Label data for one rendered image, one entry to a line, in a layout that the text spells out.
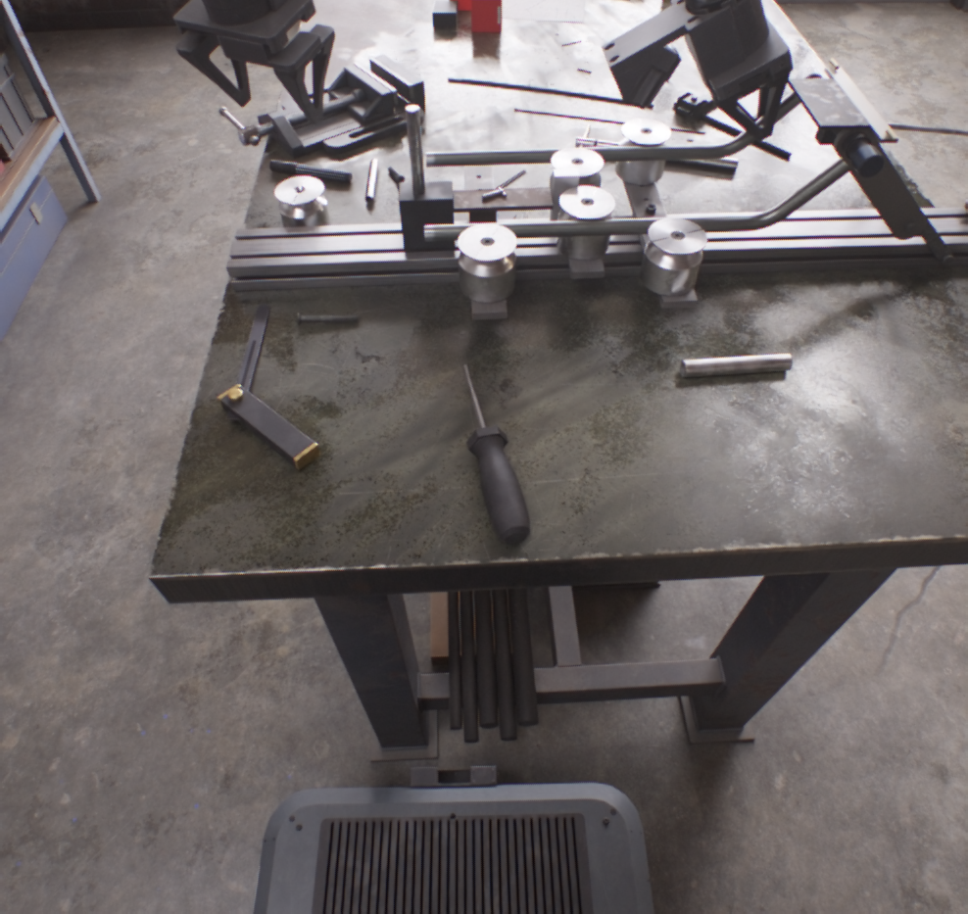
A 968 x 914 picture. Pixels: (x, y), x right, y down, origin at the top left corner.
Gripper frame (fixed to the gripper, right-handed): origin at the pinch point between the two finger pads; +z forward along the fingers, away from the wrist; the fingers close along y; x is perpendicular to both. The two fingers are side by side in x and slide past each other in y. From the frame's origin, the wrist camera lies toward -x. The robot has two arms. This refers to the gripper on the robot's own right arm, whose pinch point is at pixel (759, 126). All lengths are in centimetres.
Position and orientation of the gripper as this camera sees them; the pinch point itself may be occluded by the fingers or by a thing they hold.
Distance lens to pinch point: 78.9
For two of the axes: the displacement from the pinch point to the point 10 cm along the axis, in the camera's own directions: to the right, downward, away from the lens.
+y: 0.5, 7.8, -6.2
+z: 5.0, 5.2, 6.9
